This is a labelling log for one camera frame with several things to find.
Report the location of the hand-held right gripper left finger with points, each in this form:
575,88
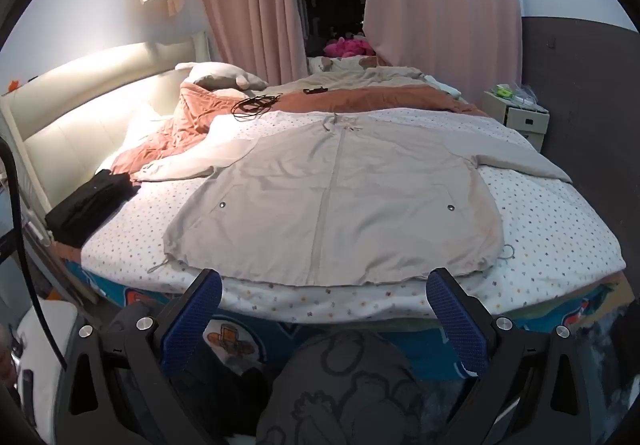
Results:
192,320

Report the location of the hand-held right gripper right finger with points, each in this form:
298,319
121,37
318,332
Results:
457,320

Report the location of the beige jacket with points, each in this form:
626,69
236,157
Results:
340,205

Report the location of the black folded clothes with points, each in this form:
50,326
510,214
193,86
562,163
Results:
85,210

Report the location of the blue printed bed sheet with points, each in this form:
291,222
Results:
425,350

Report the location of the white floral dotted quilt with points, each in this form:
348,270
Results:
550,225

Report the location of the person's grey printed pants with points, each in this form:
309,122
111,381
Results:
340,385

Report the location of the white chair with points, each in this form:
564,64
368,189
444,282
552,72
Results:
45,350

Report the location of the white pillow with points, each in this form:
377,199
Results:
145,125

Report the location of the orange blanket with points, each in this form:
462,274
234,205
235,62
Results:
200,115

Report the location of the white nightstand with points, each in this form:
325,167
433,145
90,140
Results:
515,120

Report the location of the green small item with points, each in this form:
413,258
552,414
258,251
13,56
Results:
504,91

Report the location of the cream padded headboard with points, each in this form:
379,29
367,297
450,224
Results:
75,115

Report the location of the beige plush pillow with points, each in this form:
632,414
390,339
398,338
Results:
220,74

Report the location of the beige duvet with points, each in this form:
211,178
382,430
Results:
375,75

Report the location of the small black device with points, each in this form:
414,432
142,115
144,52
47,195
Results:
315,90

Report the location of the pink plush toy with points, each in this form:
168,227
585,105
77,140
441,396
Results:
347,47

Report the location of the pink curtain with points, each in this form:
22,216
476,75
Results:
440,0
240,0

